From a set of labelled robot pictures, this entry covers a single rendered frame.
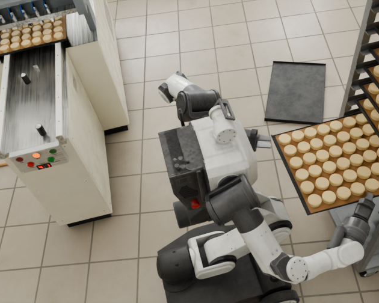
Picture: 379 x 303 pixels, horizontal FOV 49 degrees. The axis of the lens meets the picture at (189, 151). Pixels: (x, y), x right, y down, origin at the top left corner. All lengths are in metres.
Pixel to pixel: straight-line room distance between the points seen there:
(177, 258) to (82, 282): 0.72
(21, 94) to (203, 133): 1.24
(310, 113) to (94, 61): 1.52
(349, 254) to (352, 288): 0.96
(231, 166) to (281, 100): 1.83
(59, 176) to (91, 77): 0.73
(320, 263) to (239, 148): 0.46
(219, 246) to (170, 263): 0.26
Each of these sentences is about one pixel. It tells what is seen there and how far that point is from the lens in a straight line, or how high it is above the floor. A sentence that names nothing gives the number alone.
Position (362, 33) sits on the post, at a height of 1.29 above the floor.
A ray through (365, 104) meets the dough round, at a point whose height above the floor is 0.97.
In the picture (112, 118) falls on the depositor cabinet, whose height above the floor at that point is 0.19.
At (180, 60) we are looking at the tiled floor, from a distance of 3.53.
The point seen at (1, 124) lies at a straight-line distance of 2.18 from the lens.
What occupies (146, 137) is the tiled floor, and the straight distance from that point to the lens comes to 3.01.
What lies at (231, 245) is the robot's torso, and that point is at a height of 0.37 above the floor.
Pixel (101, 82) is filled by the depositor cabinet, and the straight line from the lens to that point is 2.72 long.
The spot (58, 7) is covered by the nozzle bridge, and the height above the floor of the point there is 1.05.
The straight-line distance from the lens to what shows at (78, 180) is 2.31.
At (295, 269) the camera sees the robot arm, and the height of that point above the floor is 1.02.
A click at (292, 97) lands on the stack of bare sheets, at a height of 0.02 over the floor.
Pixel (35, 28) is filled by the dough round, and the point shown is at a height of 0.92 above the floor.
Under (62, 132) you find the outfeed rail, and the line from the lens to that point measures 1.99.
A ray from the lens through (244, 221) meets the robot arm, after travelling 1.28.
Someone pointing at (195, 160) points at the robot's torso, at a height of 1.20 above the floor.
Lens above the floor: 2.29
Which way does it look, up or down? 53 degrees down
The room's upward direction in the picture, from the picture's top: 12 degrees counter-clockwise
